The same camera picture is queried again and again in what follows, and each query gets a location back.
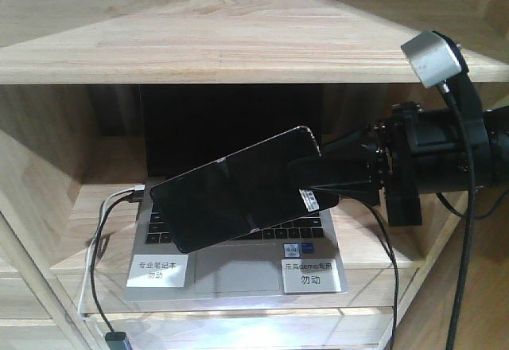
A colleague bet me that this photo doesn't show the black camera cable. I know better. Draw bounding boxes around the black camera cable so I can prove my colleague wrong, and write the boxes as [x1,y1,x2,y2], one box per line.
[435,81,509,350]

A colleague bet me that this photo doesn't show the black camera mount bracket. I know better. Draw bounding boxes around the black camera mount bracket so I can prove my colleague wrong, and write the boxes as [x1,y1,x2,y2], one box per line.
[433,31,483,120]

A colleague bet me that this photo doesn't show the wooden shelf desk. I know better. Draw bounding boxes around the wooden shelf desk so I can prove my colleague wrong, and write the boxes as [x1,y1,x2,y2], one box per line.
[1,0,508,349]

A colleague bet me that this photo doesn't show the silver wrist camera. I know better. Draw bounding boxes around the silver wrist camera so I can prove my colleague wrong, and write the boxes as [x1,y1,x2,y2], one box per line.
[401,30,468,88]

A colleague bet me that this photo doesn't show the silver laptop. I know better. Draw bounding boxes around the silver laptop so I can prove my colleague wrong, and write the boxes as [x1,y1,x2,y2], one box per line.
[126,84,346,301]

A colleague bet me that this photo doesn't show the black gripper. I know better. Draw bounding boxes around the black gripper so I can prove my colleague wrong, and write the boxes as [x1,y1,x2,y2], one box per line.
[297,102,472,227]

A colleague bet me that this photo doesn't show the black laptop cable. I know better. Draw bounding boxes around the black laptop cable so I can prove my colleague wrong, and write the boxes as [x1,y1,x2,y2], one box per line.
[84,190,144,350]

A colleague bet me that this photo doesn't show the black smartphone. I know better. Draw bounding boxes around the black smartphone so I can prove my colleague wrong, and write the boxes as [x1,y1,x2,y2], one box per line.
[150,126,339,253]

